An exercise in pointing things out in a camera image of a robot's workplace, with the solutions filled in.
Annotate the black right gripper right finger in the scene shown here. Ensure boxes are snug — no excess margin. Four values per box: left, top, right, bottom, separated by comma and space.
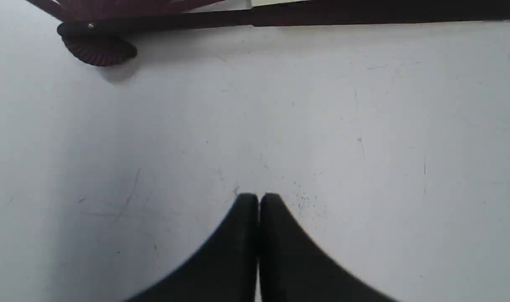
259, 193, 391, 302

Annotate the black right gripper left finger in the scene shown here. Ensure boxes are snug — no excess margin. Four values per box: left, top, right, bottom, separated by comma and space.
130, 193, 259, 302

